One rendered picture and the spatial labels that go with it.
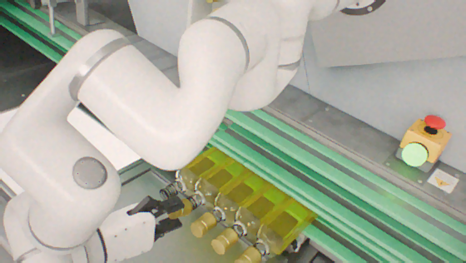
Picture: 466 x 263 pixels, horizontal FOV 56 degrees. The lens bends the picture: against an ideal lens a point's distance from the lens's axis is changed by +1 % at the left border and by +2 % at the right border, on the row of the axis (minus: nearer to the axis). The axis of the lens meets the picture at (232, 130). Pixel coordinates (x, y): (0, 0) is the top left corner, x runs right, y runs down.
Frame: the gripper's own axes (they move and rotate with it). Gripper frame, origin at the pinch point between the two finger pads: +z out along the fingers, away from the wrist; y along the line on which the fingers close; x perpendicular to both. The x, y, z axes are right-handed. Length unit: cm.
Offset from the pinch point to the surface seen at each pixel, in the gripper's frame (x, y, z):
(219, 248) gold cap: -11.2, -0.6, 4.1
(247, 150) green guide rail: 5.3, 5.3, 22.1
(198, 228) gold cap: -5.7, 0.1, 2.7
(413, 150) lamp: -21.7, 19.9, 39.0
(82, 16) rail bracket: 80, 7, 12
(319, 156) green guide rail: -9.5, 12.5, 28.4
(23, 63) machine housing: 99, -17, -3
